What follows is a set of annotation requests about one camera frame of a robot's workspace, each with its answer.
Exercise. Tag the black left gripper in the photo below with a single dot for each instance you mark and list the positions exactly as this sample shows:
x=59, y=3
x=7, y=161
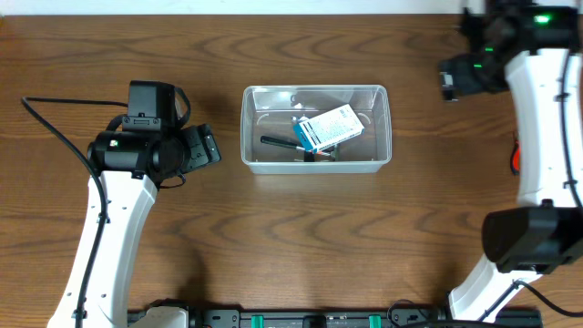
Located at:
x=201, y=149

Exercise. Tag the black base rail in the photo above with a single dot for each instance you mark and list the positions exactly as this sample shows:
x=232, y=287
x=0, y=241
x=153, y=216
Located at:
x=174, y=313

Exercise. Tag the blue white cardboard box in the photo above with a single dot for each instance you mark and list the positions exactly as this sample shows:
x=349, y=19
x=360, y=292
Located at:
x=329, y=129

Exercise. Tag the yellow black screwdriver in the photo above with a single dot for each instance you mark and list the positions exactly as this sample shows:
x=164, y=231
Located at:
x=309, y=157

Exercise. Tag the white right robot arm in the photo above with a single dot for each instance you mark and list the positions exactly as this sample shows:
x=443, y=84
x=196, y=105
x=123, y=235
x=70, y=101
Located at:
x=534, y=52

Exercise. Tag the small black handled hammer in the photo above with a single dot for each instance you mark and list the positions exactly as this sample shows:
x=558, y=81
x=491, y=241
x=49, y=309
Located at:
x=291, y=145

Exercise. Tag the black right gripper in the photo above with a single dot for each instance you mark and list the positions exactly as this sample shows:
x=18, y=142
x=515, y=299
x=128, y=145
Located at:
x=474, y=84

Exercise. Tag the silver double ended wrench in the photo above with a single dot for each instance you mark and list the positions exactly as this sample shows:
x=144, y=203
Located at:
x=298, y=120

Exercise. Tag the red handled pliers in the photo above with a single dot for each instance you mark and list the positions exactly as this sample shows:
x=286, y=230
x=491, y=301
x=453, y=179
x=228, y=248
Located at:
x=515, y=159

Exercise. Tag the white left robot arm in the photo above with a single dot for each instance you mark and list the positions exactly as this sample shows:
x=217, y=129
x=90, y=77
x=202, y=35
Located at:
x=132, y=158

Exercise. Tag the clear plastic container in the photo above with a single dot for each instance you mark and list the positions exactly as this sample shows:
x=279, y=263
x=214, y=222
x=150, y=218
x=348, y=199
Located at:
x=267, y=111

